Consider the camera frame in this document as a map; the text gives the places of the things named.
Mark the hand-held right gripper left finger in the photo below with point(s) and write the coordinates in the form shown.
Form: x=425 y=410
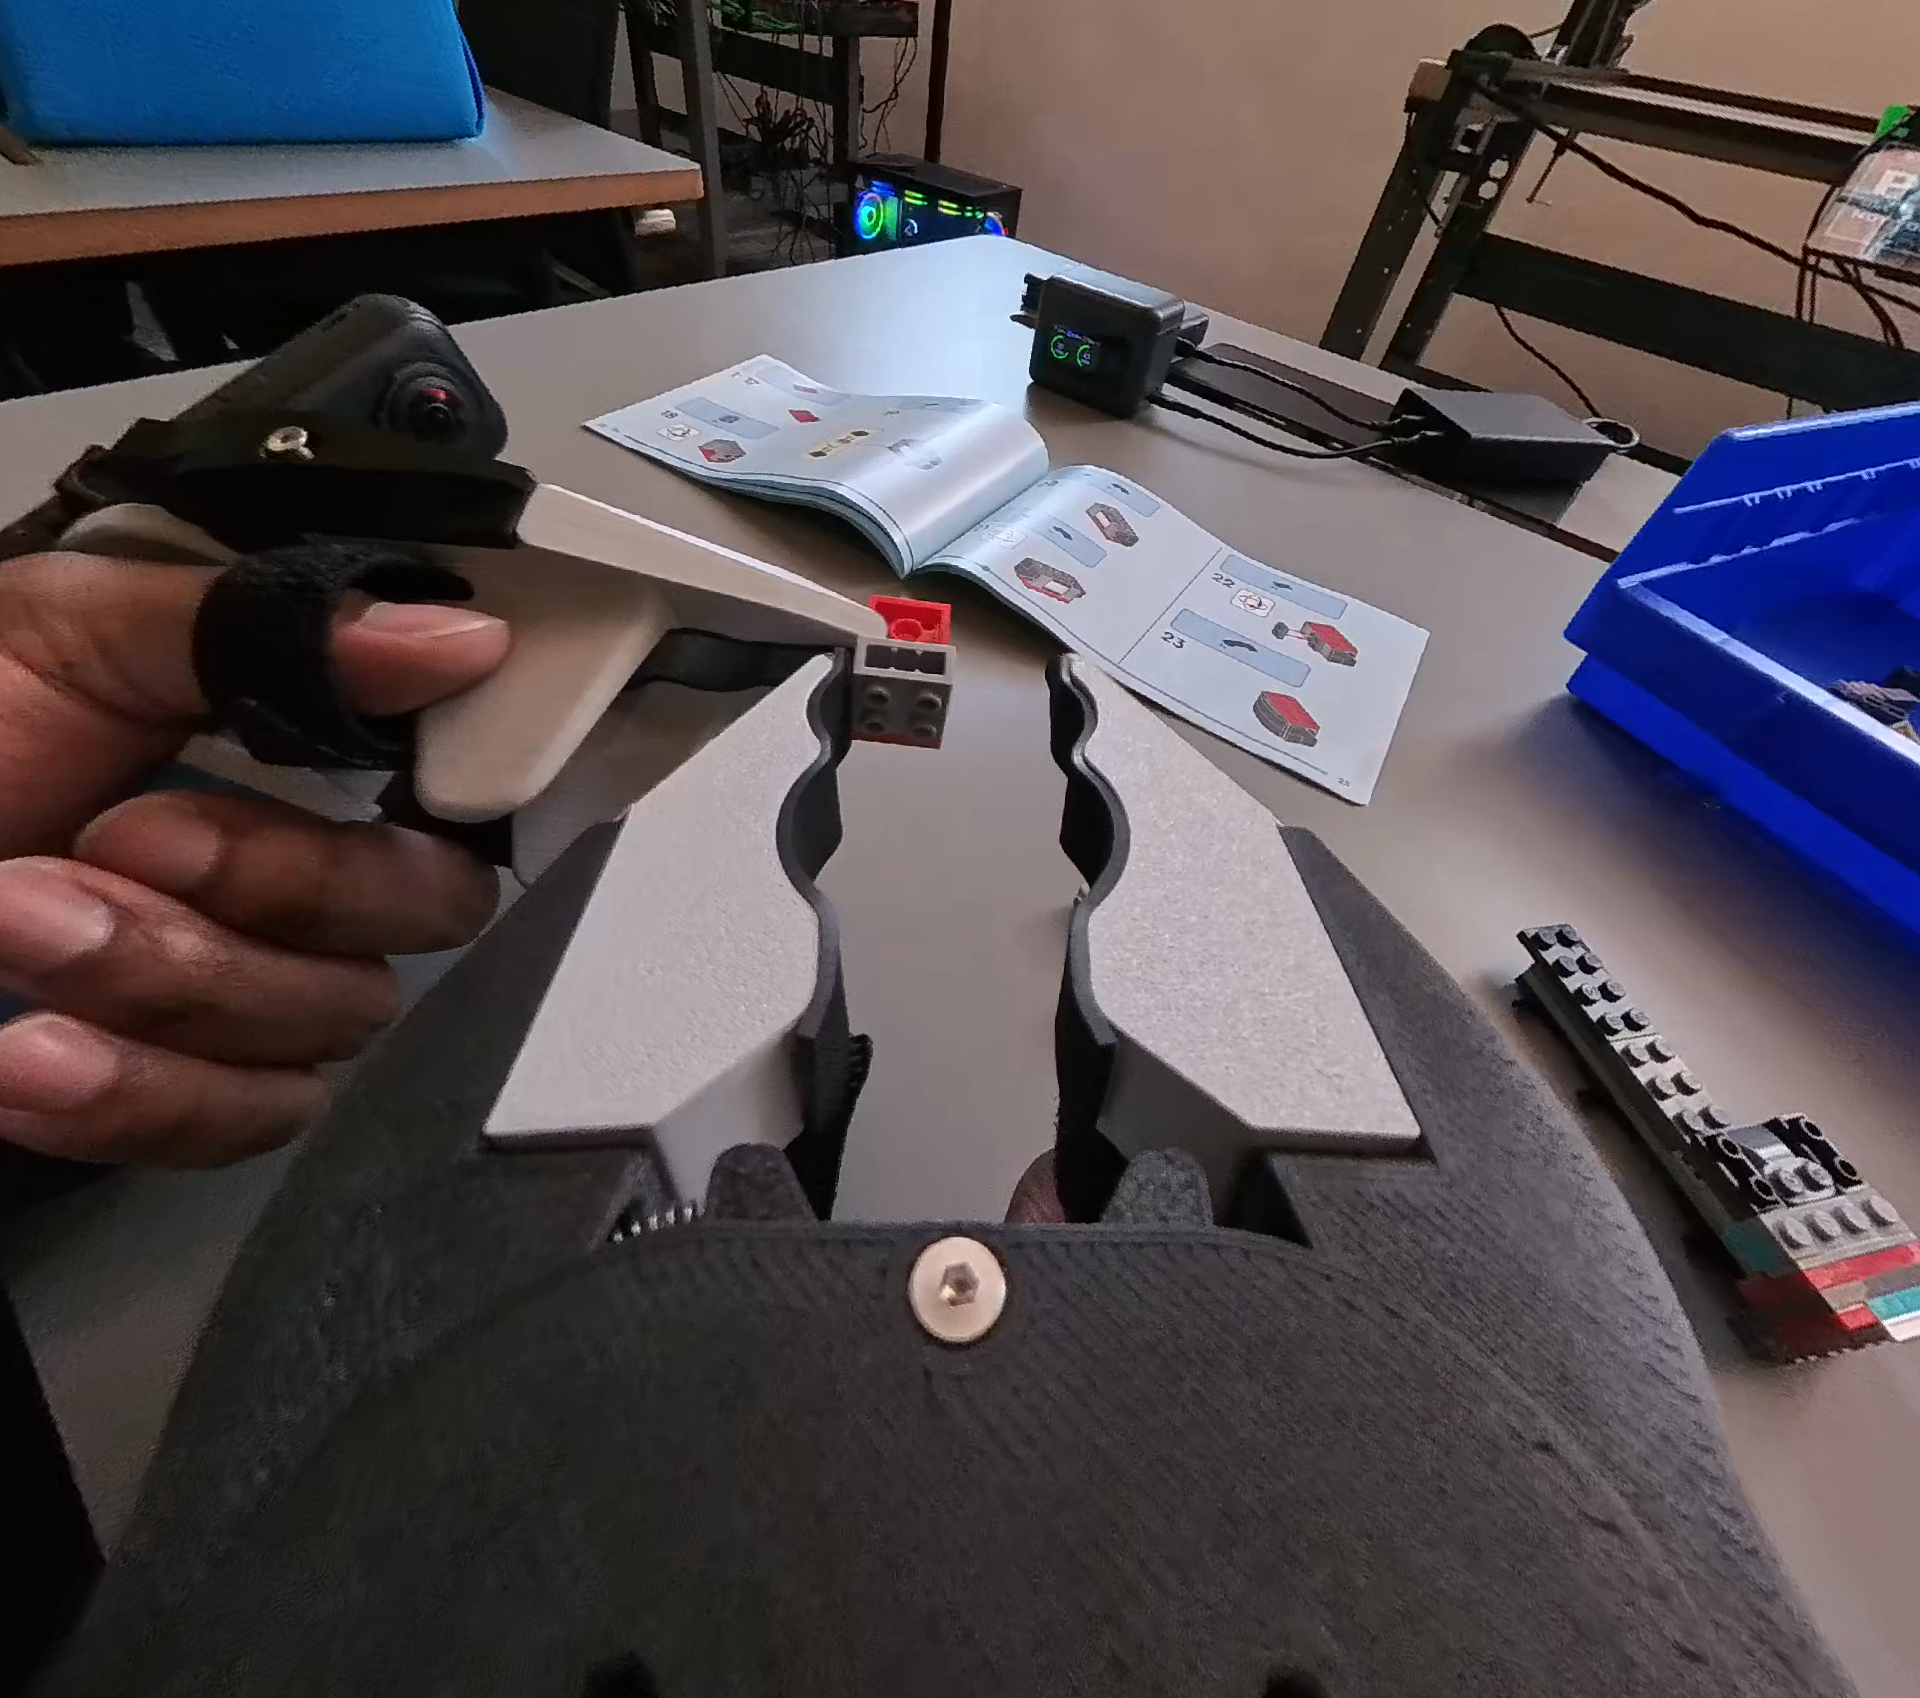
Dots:
x=661 y=979

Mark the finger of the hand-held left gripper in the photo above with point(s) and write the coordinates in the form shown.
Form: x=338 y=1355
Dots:
x=676 y=560

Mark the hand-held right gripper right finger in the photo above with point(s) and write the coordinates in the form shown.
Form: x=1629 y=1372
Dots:
x=1245 y=979

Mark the red toy brick plate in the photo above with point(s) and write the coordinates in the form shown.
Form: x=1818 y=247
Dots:
x=916 y=618

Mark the grey toy brick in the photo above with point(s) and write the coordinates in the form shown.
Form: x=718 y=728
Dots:
x=901 y=703

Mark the grey desk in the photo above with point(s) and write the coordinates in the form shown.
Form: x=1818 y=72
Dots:
x=1500 y=829

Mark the person's left hand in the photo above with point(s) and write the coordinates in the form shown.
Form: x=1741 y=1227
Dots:
x=120 y=918

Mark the open instruction booklet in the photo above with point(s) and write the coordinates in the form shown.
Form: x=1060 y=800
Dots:
x=962 y=499

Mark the wood edged table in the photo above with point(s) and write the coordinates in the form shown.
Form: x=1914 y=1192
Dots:
x=571 y=169

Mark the computer case with coloured lights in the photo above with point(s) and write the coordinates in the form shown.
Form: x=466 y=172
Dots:
x=932 y=205

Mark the dark power station with screen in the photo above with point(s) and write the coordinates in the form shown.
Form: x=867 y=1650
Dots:
x=1105 y=350

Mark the black toy brick assembly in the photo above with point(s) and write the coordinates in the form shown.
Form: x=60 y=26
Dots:
x=1771 y=1190

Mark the black flat device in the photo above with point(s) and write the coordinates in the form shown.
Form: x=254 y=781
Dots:
x=1291 y=387

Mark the large blue plastic bin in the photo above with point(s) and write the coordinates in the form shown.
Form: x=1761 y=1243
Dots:
x=1741 y=618

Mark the black metal frame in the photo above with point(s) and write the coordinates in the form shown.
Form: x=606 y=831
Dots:
x=1651 y=100

